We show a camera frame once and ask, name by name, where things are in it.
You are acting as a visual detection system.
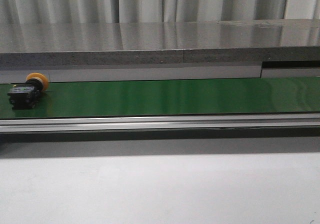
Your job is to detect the yellow mushroom push button switch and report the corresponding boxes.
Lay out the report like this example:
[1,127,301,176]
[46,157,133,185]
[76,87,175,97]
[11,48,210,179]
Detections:
[7,72,49,110]

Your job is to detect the white curtain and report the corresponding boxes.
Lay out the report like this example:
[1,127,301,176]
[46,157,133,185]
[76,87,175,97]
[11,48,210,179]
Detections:
[0,0,320,24]

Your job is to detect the aluminium conveyor frame rail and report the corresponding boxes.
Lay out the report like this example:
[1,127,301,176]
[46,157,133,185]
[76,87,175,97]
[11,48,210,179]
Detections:
[0,112,320,134]

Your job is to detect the green conveyor belt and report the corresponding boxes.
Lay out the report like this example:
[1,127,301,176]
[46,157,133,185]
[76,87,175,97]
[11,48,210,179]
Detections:
[0,77,320,119]

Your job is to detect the grey stone counter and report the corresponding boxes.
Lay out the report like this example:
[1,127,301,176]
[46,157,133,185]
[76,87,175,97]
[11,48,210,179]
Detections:
[0,19,320,84]

